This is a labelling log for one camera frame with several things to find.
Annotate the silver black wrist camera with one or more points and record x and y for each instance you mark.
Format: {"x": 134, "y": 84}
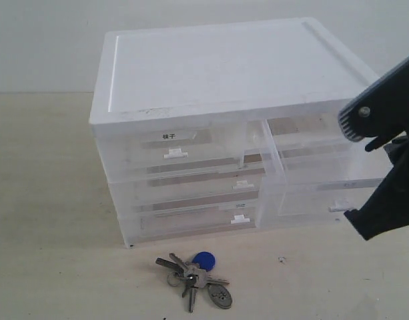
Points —
{"x": 380, "y": 110}

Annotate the keys with blue fob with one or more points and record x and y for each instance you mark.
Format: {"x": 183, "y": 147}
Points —
{"x": 194, "y": 278}

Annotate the wide translucent drawer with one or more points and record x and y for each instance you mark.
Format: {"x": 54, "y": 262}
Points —
{"x": 206, "y": 219}
{"x": 194, "y": 190}

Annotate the middle wide translucent drawer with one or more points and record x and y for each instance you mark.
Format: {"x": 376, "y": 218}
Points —
{"x": 194, "y": 190}

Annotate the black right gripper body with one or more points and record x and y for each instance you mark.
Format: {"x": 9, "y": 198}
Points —
{"x": 388, "y": 207}

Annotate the bottom wide translucent drawer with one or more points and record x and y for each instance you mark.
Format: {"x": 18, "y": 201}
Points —
{"x": 206, "y": 219}

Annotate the white translucent drawer cabinet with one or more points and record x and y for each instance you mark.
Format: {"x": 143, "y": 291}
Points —
{"x": 153, "y": 80}

